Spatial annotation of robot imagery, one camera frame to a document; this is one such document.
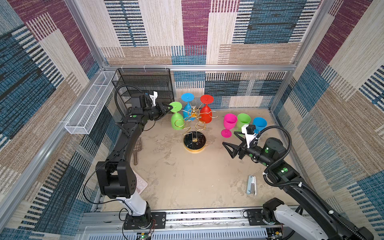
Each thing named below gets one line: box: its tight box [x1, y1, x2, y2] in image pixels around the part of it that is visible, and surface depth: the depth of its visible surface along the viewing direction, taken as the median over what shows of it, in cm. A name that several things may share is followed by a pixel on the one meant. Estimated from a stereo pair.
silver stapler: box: [246, 175, 257, 196], surface depth 82 cm
